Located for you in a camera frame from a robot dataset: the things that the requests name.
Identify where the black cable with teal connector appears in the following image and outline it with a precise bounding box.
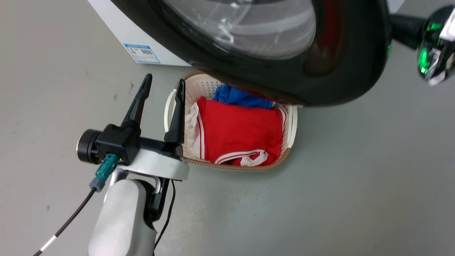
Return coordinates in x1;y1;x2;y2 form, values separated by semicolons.
34;154;119;256

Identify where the blue garment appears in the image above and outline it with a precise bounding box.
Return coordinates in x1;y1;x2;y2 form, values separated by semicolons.
212;85;276;110

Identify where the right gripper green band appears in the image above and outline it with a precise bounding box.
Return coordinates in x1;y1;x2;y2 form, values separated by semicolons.
389;5;455;86

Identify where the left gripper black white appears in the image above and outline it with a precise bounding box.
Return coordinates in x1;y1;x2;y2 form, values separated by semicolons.
76;74;190;182

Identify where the red garment with white stripes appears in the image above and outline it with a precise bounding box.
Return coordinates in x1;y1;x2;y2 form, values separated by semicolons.
195;96;288;167

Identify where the beige perforated laundry basket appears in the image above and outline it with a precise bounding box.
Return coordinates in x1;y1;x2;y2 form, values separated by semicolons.
164;70;298;172

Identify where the black round washing machine door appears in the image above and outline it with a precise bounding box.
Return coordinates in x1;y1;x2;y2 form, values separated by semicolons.
110;0;392;107

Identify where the blue energy label sticker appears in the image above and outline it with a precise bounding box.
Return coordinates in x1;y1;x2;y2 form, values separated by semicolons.
124;43;161;64

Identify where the white washing machine body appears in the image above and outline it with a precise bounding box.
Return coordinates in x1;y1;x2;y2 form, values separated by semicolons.
87;0;406;67

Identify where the thin black cable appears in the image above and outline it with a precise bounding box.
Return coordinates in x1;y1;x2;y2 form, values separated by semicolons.
153;179;176;251

